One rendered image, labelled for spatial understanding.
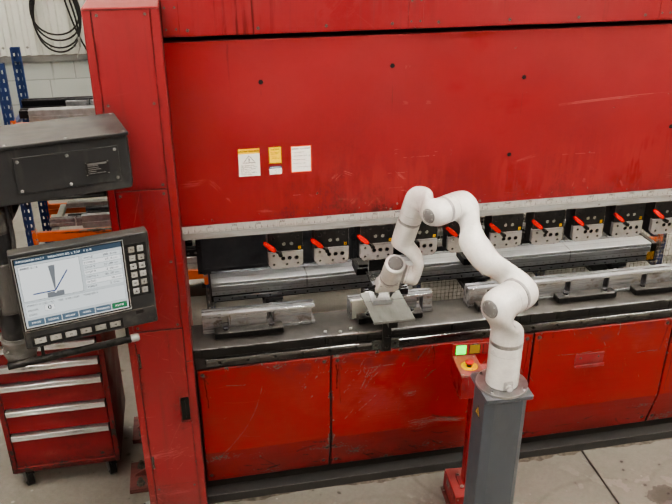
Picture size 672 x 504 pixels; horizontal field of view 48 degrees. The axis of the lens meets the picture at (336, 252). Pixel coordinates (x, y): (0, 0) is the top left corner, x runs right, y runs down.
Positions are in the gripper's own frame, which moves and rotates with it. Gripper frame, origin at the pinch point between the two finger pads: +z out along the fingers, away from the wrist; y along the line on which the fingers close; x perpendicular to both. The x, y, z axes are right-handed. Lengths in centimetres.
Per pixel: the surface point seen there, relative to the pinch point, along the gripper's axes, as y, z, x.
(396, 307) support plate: -5.2, 2.7, 6.2
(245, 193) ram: 57, -32, -35
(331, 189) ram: 22, -30, -36
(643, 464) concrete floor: -136, 77, 74
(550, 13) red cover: -67, -80, -82
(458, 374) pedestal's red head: -29.0, 9.1, 36.6
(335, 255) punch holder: 20.0, -6.3, -16.4
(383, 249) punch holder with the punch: -1.4, -6.3, -17.8
